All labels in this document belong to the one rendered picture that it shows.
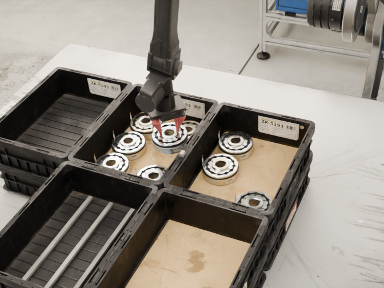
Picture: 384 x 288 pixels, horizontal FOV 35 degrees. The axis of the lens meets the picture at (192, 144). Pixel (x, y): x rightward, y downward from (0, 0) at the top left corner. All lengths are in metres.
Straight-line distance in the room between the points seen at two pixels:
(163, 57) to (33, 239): 0.59
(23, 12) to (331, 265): 3.44
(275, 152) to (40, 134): 0.75
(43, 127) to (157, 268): 0.72
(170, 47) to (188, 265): 0.54
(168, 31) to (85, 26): 2.87
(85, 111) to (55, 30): 2.33
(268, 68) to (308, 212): 1.97
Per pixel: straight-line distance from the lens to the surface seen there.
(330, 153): 2.05
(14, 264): 1.66
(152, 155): 1.86
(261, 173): 1.78
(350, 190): 1.94
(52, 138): 2.00
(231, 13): 4.33
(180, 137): 1.75
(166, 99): 1.66
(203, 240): 1.60
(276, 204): 1.55
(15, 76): 3.97
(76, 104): 2.13
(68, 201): 1.77
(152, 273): 1.55
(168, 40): 1.52
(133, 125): 1.94
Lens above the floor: 2.03
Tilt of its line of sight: 40 degrees down
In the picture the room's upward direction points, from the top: 5 degrees counter-clockwise
